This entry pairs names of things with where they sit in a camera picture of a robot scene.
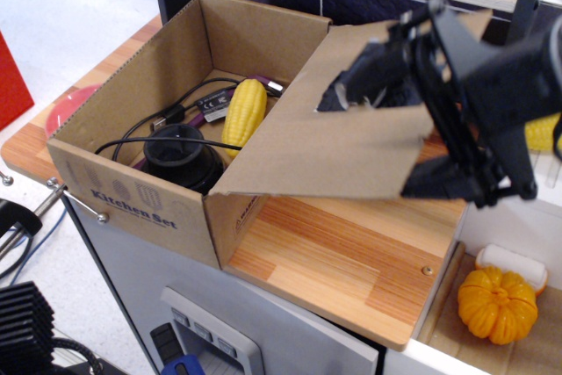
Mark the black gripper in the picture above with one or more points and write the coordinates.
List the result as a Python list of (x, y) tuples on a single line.
[(488, 158)]

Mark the brown cardboard box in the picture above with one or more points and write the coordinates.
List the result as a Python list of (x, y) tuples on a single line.
[(362, 153)]

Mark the aluminium profile handle with tape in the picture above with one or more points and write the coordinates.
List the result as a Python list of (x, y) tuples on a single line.
[(402, 94)]

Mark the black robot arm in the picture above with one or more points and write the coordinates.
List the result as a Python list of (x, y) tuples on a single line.
[(528, 72)]

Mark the white orange toy piece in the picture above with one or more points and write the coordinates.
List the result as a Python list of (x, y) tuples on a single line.
[(533, 272)]

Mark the yellow toy corn cob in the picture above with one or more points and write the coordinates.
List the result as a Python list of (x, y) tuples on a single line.
[(245, 114)]

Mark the orange toy pumpkin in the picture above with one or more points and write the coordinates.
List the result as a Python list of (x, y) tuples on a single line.
[(497, 305)]

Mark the black round speaker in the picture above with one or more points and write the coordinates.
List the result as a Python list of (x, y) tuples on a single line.
[(177, 156)]

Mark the toy oven control panel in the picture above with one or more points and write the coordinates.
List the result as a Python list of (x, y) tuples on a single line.
[(219, 348)]

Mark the red plastic bowl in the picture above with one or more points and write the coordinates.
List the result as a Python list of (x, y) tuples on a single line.
[(63, 110)]

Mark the metal clamp bar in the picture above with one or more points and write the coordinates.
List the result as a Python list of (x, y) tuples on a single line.
[(27, 223)]

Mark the red box at left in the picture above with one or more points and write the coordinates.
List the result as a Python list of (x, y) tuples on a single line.
[(16, 99)]

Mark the black ribbed heatsink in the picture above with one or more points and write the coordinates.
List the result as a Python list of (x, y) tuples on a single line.
[(26, 330)]

